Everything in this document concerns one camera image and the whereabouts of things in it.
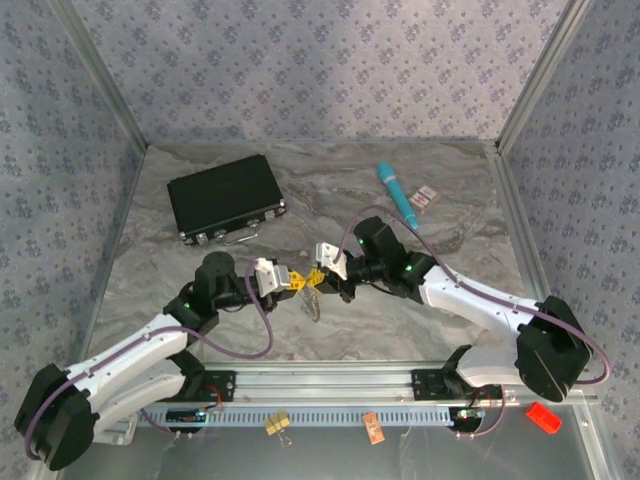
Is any teal pen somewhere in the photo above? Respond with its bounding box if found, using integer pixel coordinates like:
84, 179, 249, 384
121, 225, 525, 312
375, 161, 419, 230

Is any small red white matchbox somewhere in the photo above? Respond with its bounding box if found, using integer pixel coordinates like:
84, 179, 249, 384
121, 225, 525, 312
408, 184, 440, 214

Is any black hard case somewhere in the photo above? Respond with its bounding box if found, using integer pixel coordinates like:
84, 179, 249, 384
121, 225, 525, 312
166, 154, 288, 247

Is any left base circuit board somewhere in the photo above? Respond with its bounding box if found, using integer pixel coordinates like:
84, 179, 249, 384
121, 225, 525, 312
166, 407, 224, 434

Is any base circuit board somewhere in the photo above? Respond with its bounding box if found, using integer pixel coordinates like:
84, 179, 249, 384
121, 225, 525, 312
448, 405, 487, 432
166, 407, 224, 434

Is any binder clip with tan tags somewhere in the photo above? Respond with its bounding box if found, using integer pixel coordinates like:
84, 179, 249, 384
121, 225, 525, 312
263, 410, 294, 448

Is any orange paper tag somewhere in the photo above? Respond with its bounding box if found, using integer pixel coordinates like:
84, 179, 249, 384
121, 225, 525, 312
362, 411, 386, 445

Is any right base circuit board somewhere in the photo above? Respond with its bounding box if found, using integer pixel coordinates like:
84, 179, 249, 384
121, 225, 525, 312
448, 405, 487, 432

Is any red plastic block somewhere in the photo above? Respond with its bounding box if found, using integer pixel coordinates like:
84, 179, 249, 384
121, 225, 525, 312
524, 401, 563, 435

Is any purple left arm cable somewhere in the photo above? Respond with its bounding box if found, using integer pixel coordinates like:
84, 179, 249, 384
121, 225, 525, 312
24, 259, 276, 461

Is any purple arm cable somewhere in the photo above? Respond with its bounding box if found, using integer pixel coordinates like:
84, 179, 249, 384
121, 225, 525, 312
24, 259, 276, 461
335, 204, 612, 385

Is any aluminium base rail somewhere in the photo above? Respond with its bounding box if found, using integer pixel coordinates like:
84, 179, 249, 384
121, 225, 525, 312
202, 360, 501, 402

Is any grey slotted cable duct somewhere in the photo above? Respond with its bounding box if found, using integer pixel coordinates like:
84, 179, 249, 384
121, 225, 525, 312
137, 402, 456, 429

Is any aluminium table edge rail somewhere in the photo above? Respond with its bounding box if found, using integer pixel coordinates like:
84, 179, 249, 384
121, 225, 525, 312
484, 141, 619, 480

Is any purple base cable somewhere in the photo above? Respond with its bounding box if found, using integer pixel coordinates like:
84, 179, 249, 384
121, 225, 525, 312
454, 383, 509, 439
137, 405, 181, 437

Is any silver metal clamp bracket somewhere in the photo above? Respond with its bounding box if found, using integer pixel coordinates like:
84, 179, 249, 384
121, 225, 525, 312
94, 417, 137, 446

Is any aluminium frame post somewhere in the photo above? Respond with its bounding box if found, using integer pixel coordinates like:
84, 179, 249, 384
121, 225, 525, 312
49, 0, 152, 149
494, 0, 594, 151

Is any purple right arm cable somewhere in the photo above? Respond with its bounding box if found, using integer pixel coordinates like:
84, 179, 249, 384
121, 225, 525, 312
335, 204, 612, 385

